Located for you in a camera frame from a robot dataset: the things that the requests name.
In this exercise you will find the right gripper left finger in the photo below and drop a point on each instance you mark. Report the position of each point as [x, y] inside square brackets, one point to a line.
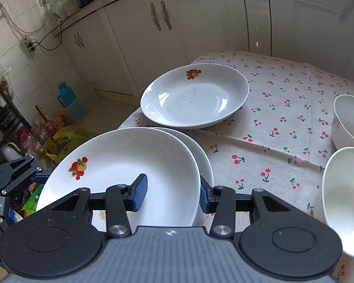
[120, 199]

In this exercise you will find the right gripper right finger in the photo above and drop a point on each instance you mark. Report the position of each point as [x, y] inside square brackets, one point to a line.
[221, 201]

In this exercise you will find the large white fruit-print plate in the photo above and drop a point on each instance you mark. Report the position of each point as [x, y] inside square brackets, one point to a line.
[118, 157]

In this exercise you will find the white floral bowl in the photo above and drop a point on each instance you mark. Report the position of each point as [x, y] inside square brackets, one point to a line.
[337, 196]

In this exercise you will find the white kitchen base cabinets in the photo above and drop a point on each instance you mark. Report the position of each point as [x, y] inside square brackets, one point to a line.
[122, 45]

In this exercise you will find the yellow plastic bag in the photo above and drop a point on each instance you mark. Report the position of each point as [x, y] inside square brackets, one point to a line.
[67, 140]

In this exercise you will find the cherry print tablecloth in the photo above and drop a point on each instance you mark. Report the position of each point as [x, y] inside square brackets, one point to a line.
[280, 139]

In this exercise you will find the blue thermos jug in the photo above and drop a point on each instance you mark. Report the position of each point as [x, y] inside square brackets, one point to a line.
[66, 95]

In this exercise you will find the white power strip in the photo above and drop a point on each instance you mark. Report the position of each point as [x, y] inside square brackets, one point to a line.
[28, 44]

